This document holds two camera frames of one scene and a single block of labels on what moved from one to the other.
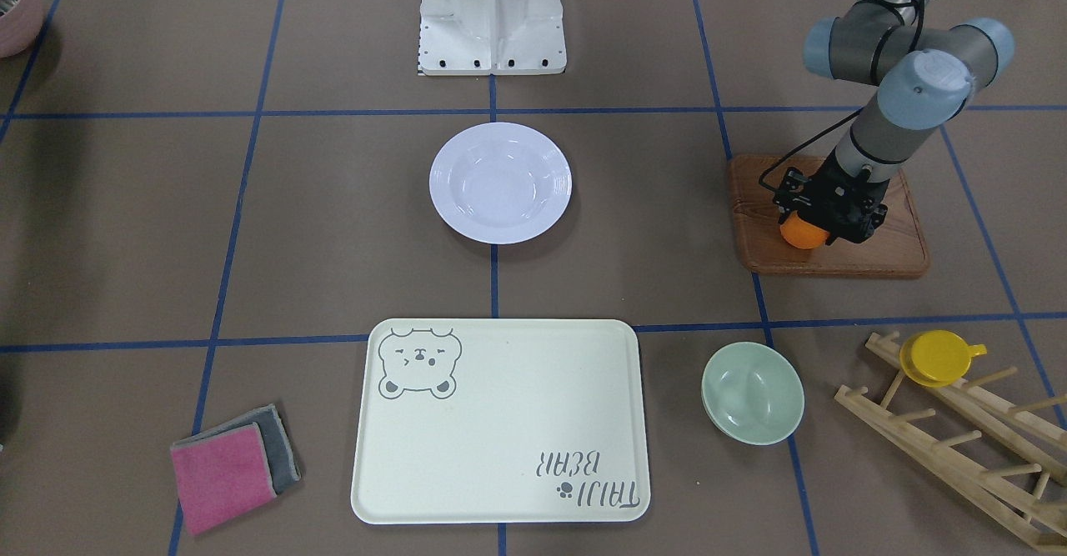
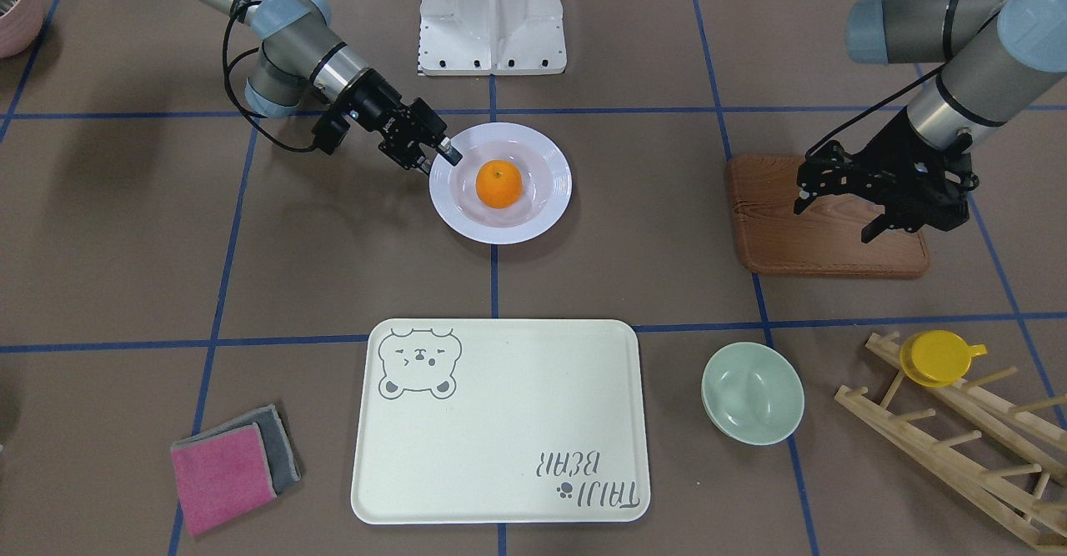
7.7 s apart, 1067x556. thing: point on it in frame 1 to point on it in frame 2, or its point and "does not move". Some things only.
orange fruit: (802, 234) to (498, 183)
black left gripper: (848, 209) to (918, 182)
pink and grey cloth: (232, 467) does not move
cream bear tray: (501, 421) does not move
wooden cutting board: (894, 247) does not move
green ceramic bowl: (753, 394) does not move
